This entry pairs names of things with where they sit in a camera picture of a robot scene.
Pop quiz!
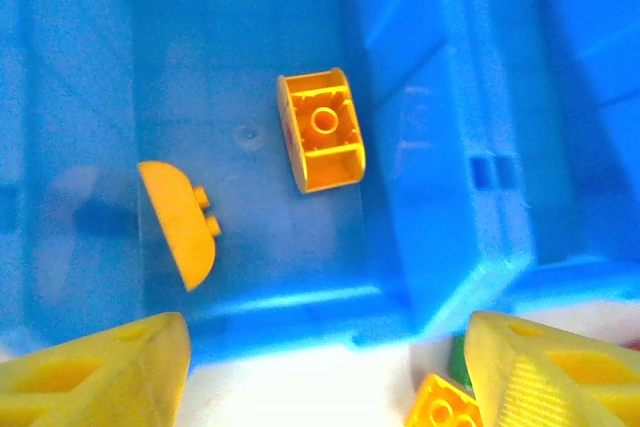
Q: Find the green lego brick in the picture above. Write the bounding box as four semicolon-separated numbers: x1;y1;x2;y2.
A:
448;334;475;391

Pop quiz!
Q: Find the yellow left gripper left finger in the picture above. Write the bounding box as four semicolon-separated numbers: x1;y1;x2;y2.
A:
0;311;192;427

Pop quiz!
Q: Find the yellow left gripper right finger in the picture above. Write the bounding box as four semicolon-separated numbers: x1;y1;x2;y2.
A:
467;310;640;427

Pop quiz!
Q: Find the yellow hollow curved lego brick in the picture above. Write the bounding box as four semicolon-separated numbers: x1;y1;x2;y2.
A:
277;66;368;195

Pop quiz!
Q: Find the blue plastic bin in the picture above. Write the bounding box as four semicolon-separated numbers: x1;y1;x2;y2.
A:
469;0;640;321
0;0;524;363

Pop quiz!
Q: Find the yellow half-round lego brick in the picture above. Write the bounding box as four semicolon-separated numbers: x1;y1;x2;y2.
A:
137;160;223;292

